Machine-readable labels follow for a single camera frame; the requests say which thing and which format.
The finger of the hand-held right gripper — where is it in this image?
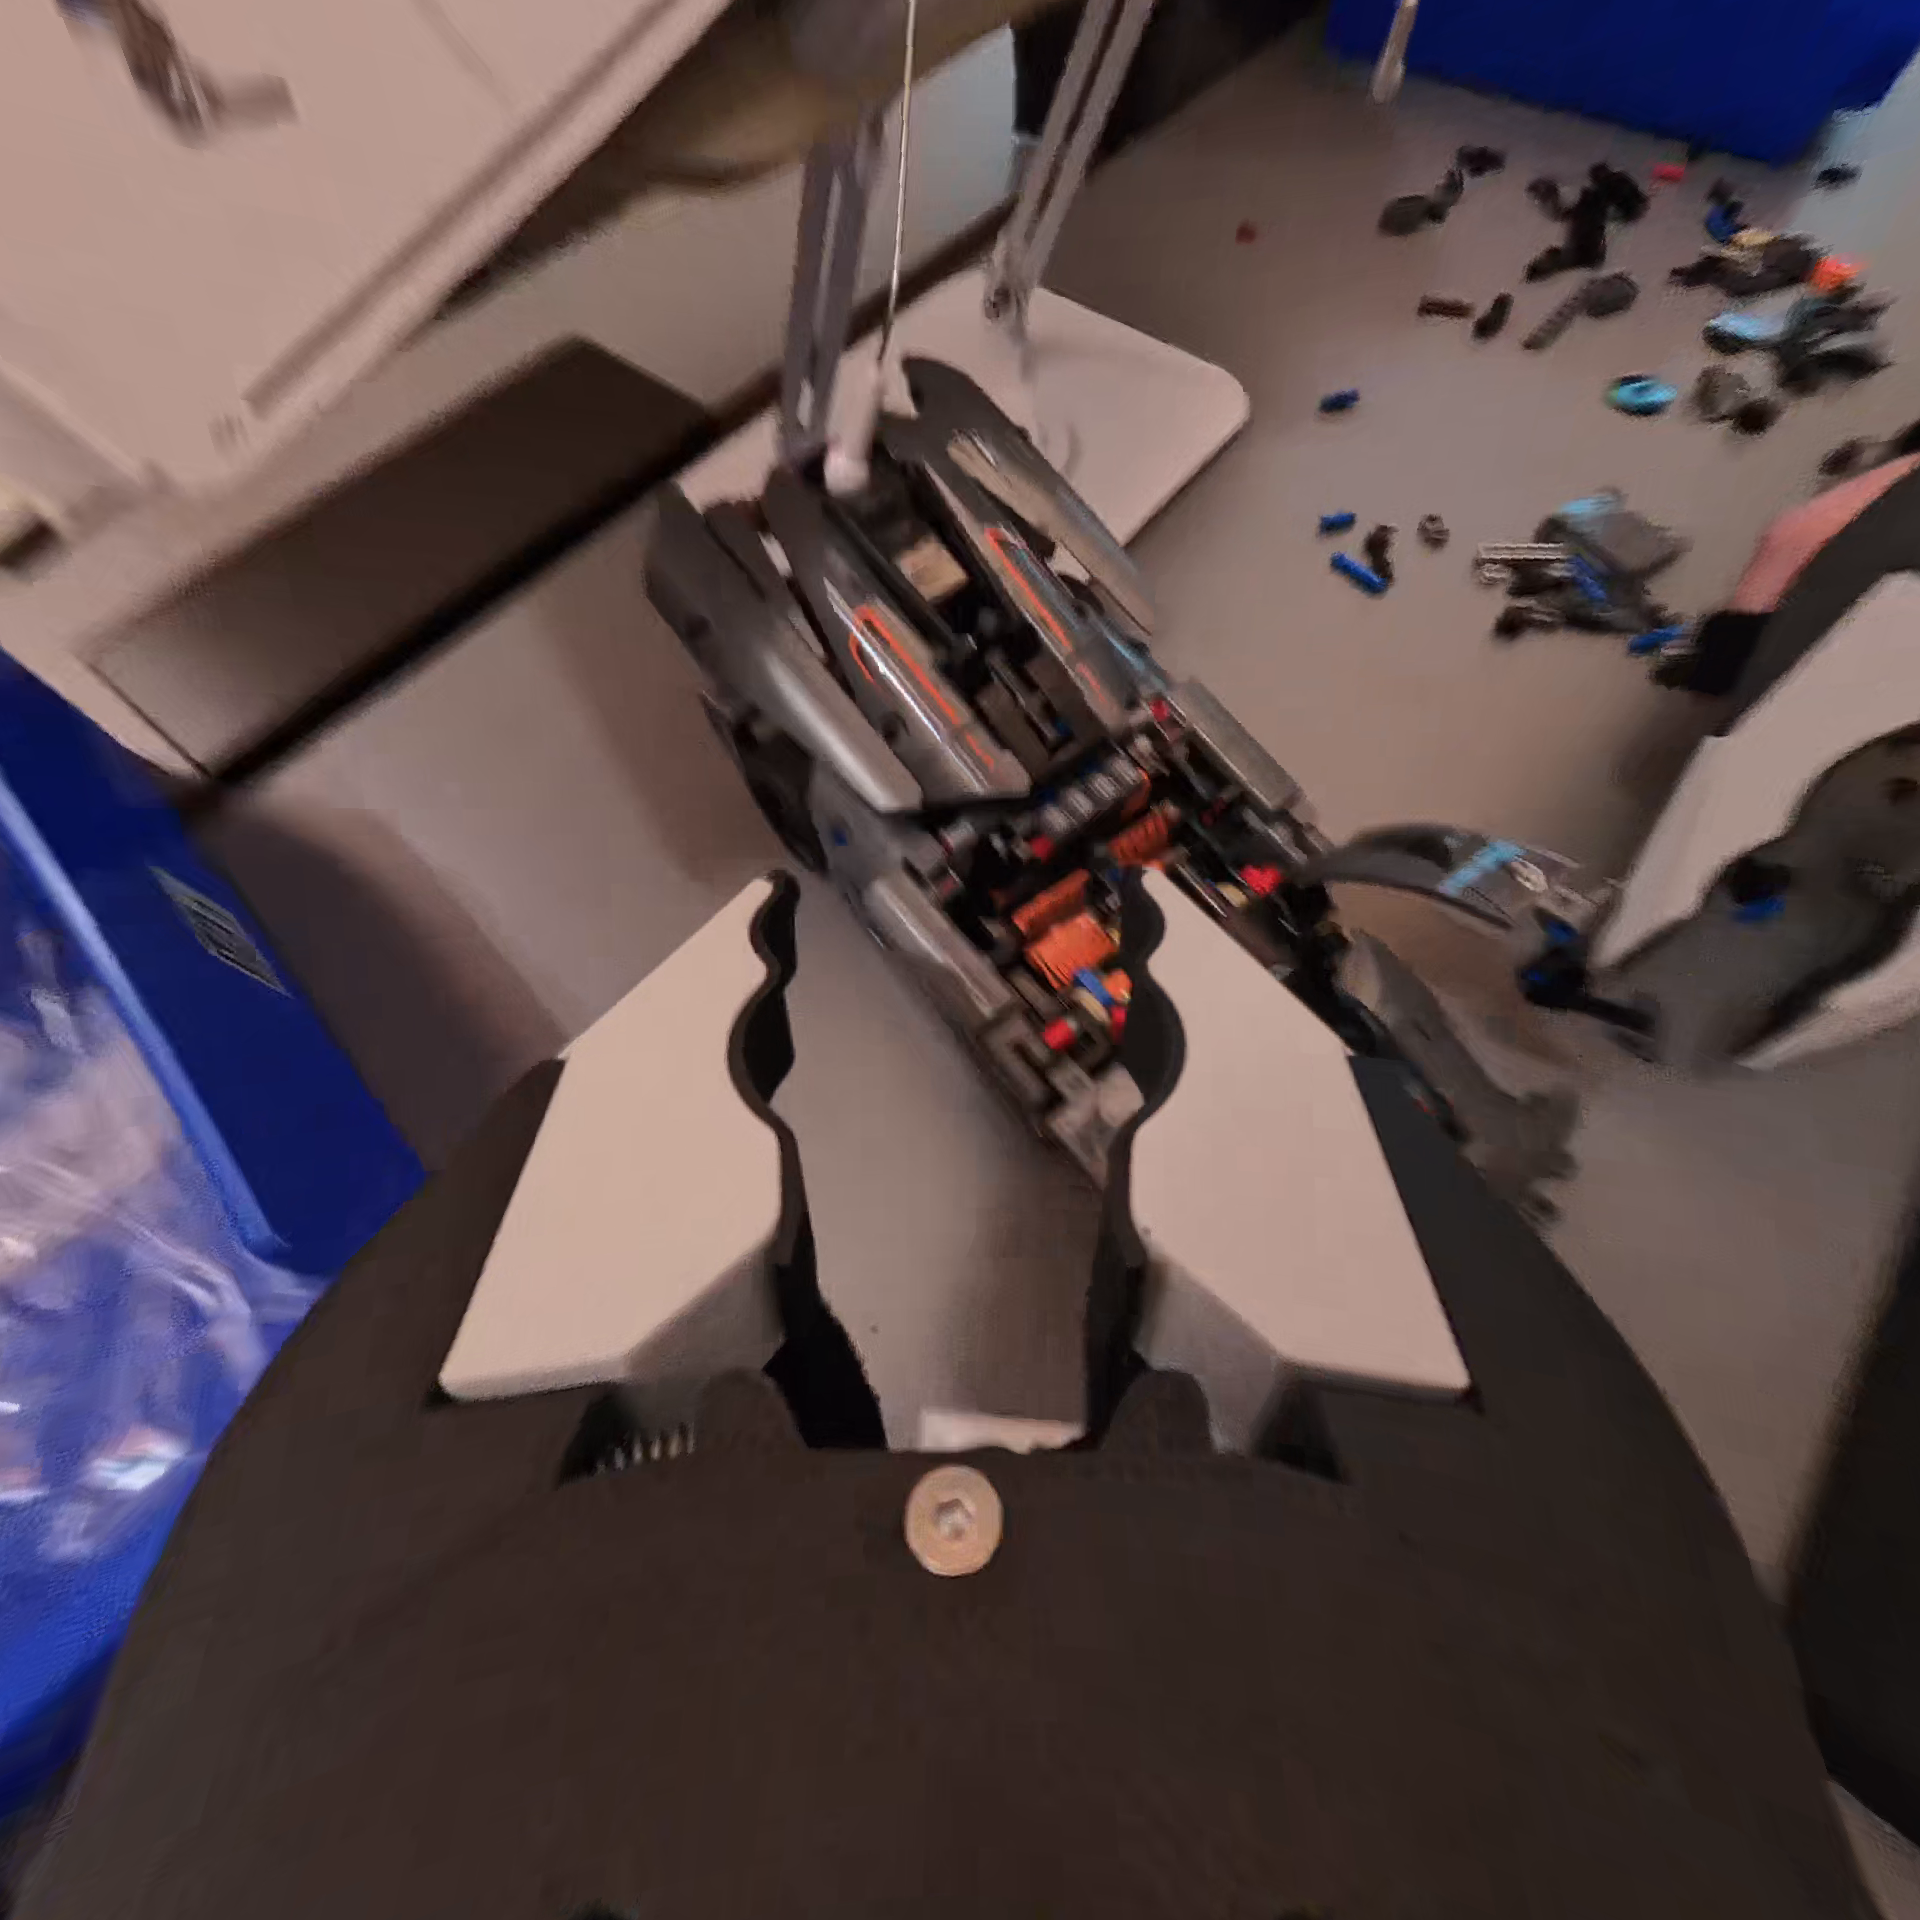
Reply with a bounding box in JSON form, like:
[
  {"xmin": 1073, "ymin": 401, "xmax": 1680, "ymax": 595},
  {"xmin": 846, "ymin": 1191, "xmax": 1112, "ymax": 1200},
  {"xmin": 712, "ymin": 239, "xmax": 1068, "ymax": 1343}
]
[
  {"xmin": 1589, "ymin": 575, "xmax": 1920, "ymax": 983},
  {"xmin": 1680, "ymin": 897, "xmax": 1920, "ymax": 1079}
]

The grey lego car model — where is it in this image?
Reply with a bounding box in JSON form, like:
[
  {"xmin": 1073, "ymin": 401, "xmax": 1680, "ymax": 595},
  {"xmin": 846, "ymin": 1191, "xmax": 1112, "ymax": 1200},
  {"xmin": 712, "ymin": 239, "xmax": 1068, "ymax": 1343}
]
[{"xmin": 644, "ymin": 356, "xmax": 1624, "ymax": 1221}]

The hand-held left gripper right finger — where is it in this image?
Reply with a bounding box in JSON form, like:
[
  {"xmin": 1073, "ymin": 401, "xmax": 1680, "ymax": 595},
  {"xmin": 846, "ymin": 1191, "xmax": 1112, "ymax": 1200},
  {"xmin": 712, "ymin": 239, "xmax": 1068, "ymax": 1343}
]
[{"xmin": 1101, "ymin": 867, "xmax": 1476, "ymax": 1415}]

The black lego frame piece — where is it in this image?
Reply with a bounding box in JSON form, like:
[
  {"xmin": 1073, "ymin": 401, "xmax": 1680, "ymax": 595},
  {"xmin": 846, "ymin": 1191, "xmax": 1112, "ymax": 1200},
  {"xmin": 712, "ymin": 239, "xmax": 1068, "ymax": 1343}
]
[{"xmin": 1514, "ymin": 908, "xmax": 1658, "ymax": 1041}]

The heap of mixed lego parts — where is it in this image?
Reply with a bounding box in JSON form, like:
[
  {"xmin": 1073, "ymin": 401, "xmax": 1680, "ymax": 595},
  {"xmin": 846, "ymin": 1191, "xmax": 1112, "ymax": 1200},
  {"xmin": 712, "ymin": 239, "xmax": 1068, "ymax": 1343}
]
[{"xmin": 1369, "ymin": 139, "xmax": 1901, "ymax": 441}]

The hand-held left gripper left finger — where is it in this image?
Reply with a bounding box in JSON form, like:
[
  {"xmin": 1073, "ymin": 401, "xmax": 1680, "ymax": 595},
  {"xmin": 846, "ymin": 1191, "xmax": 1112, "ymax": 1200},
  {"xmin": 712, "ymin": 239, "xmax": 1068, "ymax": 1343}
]
[{"xmin": 436, "ymin": 872, "xmax": 818, "ymax": 1407}]

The white instruction booklet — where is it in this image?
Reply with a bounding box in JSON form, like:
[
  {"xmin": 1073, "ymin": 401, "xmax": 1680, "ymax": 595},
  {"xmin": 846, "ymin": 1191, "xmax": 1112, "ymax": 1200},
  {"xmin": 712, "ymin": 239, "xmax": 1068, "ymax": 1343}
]
[{"xmin": 0, "ymin": 0, "xmax": 697, "ymax": 503}]

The blue plastic bin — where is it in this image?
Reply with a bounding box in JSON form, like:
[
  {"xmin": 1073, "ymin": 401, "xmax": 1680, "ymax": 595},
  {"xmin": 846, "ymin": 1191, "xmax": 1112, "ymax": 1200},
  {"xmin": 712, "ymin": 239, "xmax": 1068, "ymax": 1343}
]
[
  {"xmin": 0, "ymin": 648, "xmax": 432, "ymax": 1808},
  {"xmin": 1324, "ymin": 0, "xmax": 1920, "ymax": 169}
]

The grey lego panel assembly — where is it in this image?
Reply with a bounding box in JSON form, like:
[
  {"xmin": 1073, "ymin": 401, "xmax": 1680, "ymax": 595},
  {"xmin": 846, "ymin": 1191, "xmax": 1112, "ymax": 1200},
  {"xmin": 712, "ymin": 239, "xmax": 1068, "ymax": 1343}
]
[{"xmin": 1532, "ymin": 488, "xmax": 1693, "ymax": 591}]

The pile of small lego pieces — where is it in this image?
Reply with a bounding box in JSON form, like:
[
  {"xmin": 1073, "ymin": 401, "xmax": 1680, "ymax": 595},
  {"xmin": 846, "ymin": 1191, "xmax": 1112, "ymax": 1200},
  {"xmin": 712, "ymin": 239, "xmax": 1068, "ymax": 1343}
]
[{"xmin": 1476, "ymin": 539, "xmax": 1704, "ymax": 661}]

